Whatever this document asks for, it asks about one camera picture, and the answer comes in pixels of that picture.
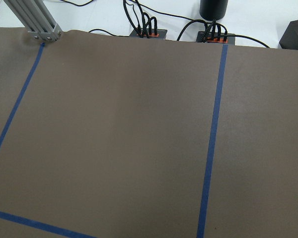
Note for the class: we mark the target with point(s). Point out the black usb hub orange ports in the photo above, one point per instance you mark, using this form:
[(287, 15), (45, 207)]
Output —
[(160, 34)]

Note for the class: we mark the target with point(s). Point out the black cylindrical device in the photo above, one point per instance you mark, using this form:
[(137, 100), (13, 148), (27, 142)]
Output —
[(213, 9)]

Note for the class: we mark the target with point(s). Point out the black box with label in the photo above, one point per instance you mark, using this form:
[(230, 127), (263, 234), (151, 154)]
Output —
[(289, 39)]

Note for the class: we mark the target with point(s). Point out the aluminium frame post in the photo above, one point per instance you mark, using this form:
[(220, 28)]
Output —
[(36, 18)]

